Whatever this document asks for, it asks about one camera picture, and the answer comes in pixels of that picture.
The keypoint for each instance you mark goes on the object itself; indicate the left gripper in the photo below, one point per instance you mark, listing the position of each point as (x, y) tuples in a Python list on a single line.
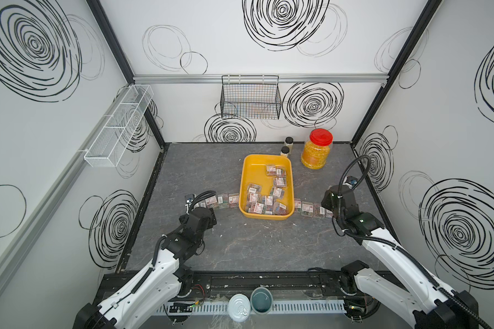
[(212, 219)]

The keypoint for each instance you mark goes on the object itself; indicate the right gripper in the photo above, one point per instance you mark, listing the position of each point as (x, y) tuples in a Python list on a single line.
[(325, 199)]

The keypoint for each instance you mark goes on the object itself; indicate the paper clip box table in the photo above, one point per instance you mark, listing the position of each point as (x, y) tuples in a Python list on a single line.
[(234, 200), (307, 209)]

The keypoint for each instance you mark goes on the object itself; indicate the yellow plastic tray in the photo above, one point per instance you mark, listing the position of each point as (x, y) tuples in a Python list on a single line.
[(254, 172)]

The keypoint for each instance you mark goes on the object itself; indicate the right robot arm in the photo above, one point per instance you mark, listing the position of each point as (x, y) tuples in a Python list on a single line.
[(420, 299)]

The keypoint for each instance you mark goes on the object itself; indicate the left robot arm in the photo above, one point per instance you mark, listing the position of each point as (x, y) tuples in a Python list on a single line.
[(161, 280)]

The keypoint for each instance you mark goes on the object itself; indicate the paper clip box in tray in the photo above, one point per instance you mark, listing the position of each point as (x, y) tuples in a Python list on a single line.
[(271, 170)]

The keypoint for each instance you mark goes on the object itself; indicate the red lid corn jar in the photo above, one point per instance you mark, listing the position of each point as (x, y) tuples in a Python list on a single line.
[(317, 148)]

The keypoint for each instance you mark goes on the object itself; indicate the teal cup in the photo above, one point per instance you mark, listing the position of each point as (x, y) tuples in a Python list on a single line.
[(261, 301)]

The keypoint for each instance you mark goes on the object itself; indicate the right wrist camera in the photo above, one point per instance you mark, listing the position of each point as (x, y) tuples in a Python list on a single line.
[(351, 182)]

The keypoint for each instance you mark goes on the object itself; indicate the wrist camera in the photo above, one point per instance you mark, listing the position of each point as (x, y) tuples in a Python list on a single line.
[(351, 182), (188, 202)]

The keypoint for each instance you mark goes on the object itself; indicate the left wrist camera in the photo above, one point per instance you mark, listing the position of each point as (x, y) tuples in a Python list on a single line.
[(188, 202)]

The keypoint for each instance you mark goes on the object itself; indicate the white slotted cable duct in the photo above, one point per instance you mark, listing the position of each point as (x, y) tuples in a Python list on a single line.
[(280, 307)]

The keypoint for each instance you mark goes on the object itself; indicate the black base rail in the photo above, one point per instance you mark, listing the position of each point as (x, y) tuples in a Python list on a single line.
[(329, 283)]

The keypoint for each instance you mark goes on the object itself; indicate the white mesh wall shelf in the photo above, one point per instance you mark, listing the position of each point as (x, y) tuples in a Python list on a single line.
[(125, 129)]

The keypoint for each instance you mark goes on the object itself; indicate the black wire basket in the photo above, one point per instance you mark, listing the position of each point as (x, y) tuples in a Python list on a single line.
[(251, 97)]

